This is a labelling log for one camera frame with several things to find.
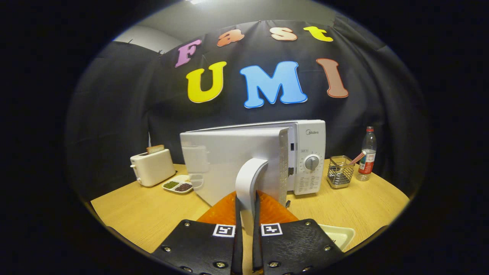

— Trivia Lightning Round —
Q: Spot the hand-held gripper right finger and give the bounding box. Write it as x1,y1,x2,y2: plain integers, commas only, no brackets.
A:
252,190,346,275

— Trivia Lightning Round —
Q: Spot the white microwave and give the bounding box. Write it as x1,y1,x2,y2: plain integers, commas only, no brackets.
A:
180,120,326,235

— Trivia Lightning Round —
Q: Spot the white divided dish of beans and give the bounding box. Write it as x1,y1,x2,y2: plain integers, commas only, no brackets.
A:
162,175,194,194

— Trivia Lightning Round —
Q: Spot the clear plastic water bottle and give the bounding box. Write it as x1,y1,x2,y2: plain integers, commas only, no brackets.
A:
356,126,377,181

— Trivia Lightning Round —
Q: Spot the white toaster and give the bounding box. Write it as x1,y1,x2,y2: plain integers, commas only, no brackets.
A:
130,148,176,187

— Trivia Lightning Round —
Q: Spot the pale square plate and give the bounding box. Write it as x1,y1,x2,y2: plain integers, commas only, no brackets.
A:
319,224,356,251

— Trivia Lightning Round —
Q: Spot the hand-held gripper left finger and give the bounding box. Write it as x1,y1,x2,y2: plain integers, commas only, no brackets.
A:
151,190,244,275

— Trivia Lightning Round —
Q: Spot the metal wire basket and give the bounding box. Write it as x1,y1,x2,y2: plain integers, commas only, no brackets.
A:
327,155,355,189

